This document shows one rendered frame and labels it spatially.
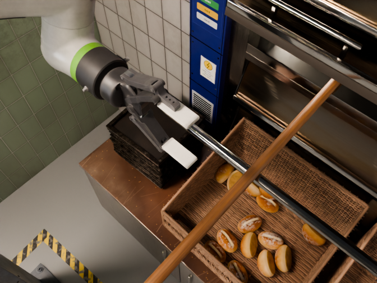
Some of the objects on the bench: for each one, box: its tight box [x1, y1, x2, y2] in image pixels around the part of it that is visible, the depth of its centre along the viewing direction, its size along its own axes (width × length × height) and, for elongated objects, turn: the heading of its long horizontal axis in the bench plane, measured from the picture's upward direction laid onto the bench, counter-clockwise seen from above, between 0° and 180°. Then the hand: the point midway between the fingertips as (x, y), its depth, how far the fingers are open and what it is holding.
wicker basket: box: [160, 117, 370, 283], centre depth 141 cm, size 49×56×28 cm
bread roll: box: [302, 223, 326, 246], centre depth 148 cm, size 6×10×7 cm
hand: (188, 141), depth 68 cm, fingers open, 13 cm apart
